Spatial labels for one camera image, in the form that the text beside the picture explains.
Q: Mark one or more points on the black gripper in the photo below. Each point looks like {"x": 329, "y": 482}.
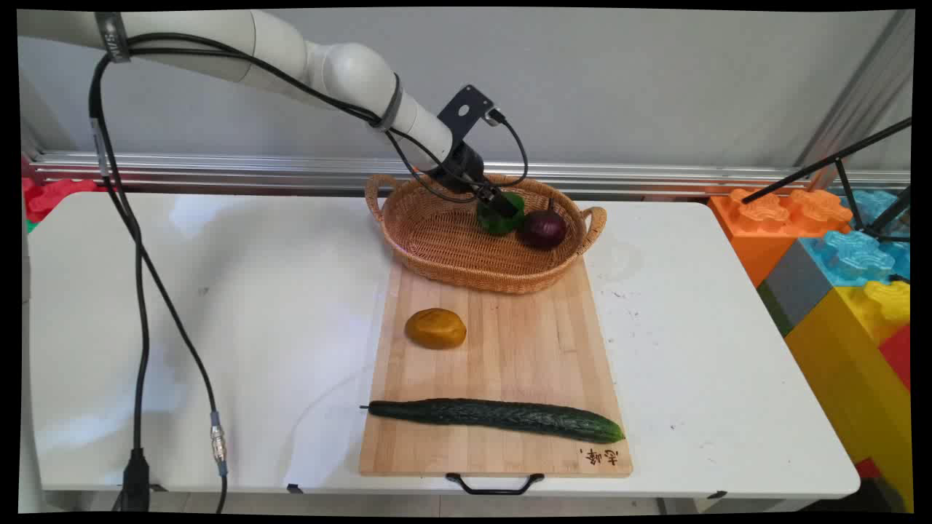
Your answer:
{"x": 461, "y": 166}

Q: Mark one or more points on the yellow-brown potato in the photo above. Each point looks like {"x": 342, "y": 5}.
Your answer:
{"x": 435, "y": 329}

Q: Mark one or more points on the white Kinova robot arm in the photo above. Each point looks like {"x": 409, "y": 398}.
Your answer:
{"x": 218, "y": 36}

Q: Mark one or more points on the green bell pepper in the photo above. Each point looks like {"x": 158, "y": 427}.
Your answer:
{"x": 495, "y": 223}

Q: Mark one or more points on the dark red onion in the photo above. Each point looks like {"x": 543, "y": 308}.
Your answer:
{"x": 544, "y": 229}

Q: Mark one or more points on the woven wicker basket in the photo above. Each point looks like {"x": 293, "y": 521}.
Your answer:
{"x": 451, "y": 247}

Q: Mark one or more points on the wooden cutting board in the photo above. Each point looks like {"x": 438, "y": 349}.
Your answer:
{"x": 510, "y": 349}

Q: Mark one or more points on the long dark green cucumber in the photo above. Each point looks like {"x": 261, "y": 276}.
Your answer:
{"x": 502, "y": 418}

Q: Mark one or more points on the orange toy building block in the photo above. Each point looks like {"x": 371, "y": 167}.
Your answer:
{"x": 750, "y": 240}

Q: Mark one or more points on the black tripod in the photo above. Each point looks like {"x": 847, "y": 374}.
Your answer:
{"x": 801, "y": 171}

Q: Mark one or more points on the grey toy building block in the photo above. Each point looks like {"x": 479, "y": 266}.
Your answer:
{"x": 797, "y": 287}

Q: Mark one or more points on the blue toy building block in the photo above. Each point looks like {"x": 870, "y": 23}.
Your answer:
{"x": 852, "y": 255}

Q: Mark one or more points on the yellow toy building block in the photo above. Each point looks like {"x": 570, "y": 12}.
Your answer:
{"x": 844, "y": 378}

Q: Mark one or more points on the small grey wrist camera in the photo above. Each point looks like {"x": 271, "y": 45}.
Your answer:
{"x": 495, "y": 116}

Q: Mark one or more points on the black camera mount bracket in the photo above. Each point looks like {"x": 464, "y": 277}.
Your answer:
{"x": 462, "y": 109}

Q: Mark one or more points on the aluminium rail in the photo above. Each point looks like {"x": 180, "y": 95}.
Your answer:
{"x": 218, "y": 171}

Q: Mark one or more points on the aluminium frame post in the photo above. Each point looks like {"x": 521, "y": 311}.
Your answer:
{"x": 859, "y": 94}

